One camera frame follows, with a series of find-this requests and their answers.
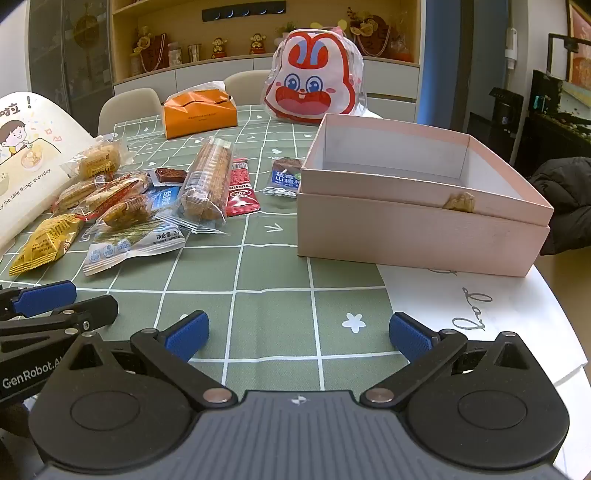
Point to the white wall device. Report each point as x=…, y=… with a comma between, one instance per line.
x=510, y=46

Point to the white printed table mat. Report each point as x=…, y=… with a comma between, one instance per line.
x=461, y=295

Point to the orange tissue box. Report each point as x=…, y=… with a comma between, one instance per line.
x=198, y=115

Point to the yellow snack packet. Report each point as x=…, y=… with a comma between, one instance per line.
x=41, y=240

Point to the framed picture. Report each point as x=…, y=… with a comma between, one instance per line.
x=579, y=50

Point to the long biscuit packet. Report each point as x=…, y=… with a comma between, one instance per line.
x=207, y=182

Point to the beige dining chair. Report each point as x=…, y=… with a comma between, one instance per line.
x=129, y=106
x=249, y=85

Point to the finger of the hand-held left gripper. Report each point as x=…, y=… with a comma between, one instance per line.
x=44, y=297
x=92, y=311

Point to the green checked tablecloth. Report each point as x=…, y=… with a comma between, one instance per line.
x=277, y=277

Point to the red snack packet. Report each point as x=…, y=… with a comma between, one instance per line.
x=240, y=189

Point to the blue and white clear packet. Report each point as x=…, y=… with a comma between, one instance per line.
x=129, y=242

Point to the red print pastry packet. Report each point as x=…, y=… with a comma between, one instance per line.
x=117, y=187

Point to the white and wood wall cabinet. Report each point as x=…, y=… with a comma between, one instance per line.
x=203, y=69

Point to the gold ornament gift bag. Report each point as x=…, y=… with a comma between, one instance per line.
x=374, y=34
x=147, y=50

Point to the glass door cabinet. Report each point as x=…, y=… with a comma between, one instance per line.
x=69, y=46

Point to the monkey figurine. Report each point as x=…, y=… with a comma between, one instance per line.
x=255, y=44
x=219, y=46

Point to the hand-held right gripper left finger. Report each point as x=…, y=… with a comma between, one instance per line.
x=189, y=334

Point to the small brown cake packet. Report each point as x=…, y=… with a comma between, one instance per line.
x=171, y=175

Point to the black fish tank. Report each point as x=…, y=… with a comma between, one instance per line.
x=561, y=101

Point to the pink cardboard box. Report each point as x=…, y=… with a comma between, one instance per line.
x=415, y=230

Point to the black jacket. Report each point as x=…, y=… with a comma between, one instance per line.
x=568, y=198

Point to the black water dispenser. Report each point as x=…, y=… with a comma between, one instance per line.
x=505, y=115

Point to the red and white bunny bag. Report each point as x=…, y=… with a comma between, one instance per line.
x=314, y=78

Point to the small jar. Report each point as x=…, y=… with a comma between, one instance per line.
x=174, y=53

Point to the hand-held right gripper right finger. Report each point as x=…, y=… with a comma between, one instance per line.
x=411, y=337

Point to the blue label brown snack packet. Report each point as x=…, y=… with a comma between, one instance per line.
x=286, y=177

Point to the white cartoon print bag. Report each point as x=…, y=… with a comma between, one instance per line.
x=32, y=152

